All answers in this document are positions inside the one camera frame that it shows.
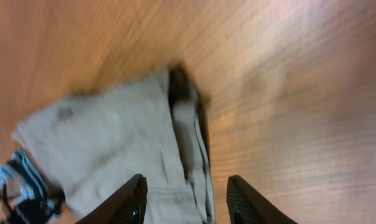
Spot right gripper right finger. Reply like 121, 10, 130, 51
226, 175, 297, 224

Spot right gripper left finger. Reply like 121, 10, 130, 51
77, 174, 148, 224

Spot grey shorts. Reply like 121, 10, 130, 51
12, 68, 215, 223

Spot folded blue denim jeans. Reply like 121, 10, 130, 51
0, 149, 63, 222

